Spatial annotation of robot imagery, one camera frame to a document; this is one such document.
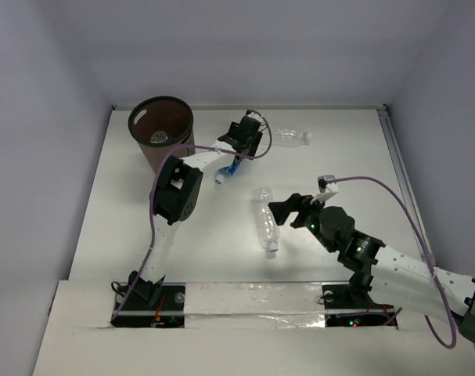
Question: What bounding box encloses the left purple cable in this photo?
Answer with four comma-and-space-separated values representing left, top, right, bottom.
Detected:
113, 109, 273, 314

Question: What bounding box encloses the clear bottle blue cap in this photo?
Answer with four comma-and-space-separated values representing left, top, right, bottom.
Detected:
252, 187, 280, 253

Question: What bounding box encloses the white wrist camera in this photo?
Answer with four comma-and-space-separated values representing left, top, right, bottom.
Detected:
246, 110, 265, 124
316, 175, 339, 202

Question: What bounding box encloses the taped white front board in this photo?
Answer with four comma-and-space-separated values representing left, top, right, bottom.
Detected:
184, 283, 326, 329

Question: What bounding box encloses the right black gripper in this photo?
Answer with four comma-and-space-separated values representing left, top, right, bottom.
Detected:
268, 192, 336, 253

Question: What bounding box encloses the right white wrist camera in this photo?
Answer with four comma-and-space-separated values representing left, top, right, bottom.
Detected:
316, 175, 339, 202

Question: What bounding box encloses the aluminium rail right edge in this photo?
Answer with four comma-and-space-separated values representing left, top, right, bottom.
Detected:
376, 105, 437, 266

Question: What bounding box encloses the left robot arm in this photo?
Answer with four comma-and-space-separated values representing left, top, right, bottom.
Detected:
124, 110, 270, 309

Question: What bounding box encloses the brown plastic waste bin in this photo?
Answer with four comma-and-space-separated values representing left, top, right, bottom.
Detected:
128, 96, 198, 177

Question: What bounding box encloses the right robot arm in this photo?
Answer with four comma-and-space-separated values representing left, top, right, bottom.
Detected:
269, 193, 475, 344

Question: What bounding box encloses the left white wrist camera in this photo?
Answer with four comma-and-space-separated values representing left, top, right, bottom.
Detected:
246, 110, 265, 124

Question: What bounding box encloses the blue label bottle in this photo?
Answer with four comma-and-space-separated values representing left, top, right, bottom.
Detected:
149, 131, 169, 145
214, 161, 241, 185

